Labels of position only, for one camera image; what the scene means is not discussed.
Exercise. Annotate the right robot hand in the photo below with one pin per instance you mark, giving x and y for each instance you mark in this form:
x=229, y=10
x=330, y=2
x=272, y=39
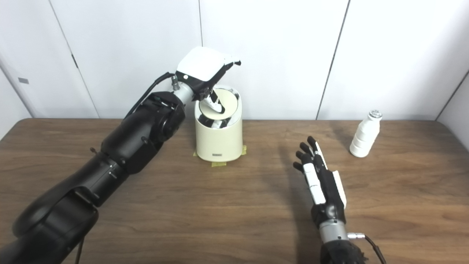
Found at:
x=329, y=198

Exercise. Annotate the round cream bin lid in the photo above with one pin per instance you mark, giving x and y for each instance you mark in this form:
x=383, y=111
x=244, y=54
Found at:
x=231, y=99

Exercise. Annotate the cream-colored bin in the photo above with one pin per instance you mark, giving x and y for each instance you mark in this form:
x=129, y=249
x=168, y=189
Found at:
x=220, y=141

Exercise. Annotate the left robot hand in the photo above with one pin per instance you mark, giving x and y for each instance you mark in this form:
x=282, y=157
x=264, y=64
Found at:
x=199, y=64

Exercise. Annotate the small gray wall label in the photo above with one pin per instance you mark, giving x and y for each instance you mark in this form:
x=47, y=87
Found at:
x=23, y=80

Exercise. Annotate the small white plastic bottle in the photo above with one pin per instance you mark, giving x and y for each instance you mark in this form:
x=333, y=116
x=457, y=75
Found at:
x=362, y=139

